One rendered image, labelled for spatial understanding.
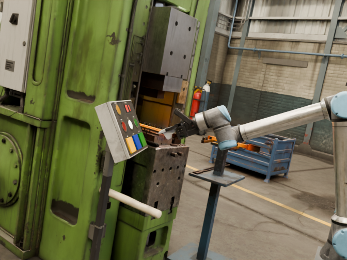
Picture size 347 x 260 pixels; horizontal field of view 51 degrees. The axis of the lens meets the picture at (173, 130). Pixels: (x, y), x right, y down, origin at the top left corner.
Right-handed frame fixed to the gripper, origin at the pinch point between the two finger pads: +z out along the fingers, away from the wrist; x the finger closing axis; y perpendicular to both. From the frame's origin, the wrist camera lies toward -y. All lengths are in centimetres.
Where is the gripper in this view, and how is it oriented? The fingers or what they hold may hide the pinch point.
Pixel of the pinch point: (160, 131)
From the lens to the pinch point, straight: 192.1
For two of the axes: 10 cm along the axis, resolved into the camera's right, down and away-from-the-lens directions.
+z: -9.3, 3.2, 2.1
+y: 3.3, 9.4, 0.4
